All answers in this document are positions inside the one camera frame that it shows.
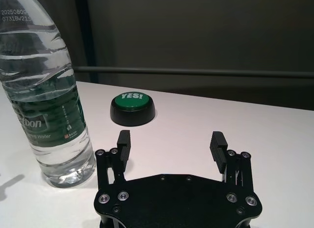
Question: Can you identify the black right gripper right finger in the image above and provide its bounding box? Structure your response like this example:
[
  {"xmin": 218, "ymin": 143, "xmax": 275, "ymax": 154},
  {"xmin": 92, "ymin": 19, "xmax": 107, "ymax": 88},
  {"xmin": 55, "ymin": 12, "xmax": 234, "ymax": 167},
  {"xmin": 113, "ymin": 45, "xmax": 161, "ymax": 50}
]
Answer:
[{"xmin": 209, "ymin": 131, "xmax": 253, "ymax": 189}]

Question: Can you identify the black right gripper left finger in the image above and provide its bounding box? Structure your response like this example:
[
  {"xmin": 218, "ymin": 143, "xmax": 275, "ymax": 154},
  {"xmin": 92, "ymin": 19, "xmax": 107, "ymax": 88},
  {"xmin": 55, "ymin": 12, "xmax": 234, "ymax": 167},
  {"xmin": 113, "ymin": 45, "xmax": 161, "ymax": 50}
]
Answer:
[{"xmin": 95, "ymin": 130, "xmax": 132, "ymax": 192}]

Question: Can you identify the clear water bottle green label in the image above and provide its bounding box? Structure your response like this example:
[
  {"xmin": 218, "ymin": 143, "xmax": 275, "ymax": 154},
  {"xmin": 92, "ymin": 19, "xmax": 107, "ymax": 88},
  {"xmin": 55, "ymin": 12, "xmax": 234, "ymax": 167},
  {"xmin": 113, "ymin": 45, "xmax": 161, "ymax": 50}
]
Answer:
[{"xmin": 0, "ymin": 0, "xmax": 97, "ymax": 189}]

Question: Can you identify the green YES button black base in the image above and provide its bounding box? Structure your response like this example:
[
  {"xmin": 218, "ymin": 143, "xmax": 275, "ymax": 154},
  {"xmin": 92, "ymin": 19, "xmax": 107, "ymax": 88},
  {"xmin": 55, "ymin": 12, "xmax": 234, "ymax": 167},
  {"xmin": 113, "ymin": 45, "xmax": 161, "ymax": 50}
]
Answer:
[{"xmin": 109, "ymin": 92, "xmax": 156, "ymax": 127}]

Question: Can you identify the thin grey horizontal rail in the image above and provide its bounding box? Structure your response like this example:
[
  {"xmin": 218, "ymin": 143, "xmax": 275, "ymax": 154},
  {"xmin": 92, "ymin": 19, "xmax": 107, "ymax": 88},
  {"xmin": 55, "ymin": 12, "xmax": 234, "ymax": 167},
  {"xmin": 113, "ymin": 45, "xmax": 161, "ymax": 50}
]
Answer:
[{"xmin": 73, "ymin": 65, "xmax": 314, "ymax": 78}]

